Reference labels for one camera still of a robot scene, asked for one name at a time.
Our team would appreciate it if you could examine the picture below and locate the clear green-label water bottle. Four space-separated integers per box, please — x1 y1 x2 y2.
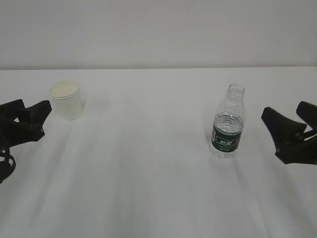
210 83 246 158

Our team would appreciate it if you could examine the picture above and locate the white paper cup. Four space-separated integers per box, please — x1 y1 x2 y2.
49 80 83 120

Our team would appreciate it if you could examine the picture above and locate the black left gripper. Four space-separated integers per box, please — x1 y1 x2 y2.
0 99 52 183

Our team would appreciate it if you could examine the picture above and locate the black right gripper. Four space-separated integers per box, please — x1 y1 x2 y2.
261 101 317 165

